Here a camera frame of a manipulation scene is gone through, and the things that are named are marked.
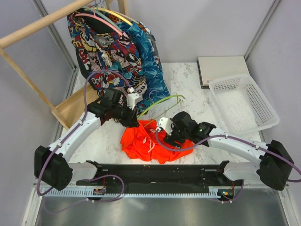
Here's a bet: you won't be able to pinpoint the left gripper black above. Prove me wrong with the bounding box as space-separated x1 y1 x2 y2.
111 102 139 128

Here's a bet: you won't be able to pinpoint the orange mesh shorts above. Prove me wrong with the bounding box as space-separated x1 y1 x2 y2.
120 120 193 164

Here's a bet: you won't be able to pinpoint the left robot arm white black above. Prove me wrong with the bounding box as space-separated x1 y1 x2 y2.
34 88 143 191

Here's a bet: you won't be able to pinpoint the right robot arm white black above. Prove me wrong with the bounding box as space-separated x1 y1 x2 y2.
157 111 294 191

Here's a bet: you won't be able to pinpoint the blue leaf print shorts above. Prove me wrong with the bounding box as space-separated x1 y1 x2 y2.
127 22 170 112

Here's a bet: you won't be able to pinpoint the comic print shorts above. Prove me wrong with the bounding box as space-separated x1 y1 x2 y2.
67 8 147 96

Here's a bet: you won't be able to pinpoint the mint green clothes hanger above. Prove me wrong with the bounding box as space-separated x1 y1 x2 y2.
83 6 122 32

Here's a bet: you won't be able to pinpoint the pink clothes hanger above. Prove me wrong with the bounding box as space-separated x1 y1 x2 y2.
74 13 123 36

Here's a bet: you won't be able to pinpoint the yellow clothes hanger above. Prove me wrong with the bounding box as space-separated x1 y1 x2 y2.
93 7 139 26

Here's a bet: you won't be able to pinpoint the white plastic basket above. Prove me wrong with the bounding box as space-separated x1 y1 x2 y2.
209 74 280 135

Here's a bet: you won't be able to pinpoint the wooden clothes rack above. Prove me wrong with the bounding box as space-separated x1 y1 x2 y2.
0 0 129 130

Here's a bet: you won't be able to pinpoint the grey flat box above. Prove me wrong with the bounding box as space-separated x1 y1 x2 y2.
197 56 249 89

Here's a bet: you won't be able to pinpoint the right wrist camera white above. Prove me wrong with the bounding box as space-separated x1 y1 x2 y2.
156 117 174 136

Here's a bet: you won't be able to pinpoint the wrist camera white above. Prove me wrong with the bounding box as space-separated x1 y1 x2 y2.
127 87 143 110
156 117 174 136

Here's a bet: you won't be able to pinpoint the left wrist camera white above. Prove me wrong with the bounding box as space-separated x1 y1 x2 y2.
127 87 143 110

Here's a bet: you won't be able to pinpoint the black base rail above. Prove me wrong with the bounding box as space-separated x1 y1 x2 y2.
70 162 245 189

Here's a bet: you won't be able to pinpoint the white slotted cable duct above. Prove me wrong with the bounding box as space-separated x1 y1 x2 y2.
45 186 233 198

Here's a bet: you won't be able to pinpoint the aluminium frame profile left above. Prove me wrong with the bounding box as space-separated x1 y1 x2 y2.
32 0 77 71

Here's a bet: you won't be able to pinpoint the aluminium frame profile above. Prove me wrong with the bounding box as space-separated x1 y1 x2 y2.
244 0 283 62
32 0 77 71

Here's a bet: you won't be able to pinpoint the aluminium frame profile right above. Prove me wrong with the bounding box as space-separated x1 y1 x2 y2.
244 0 283 62

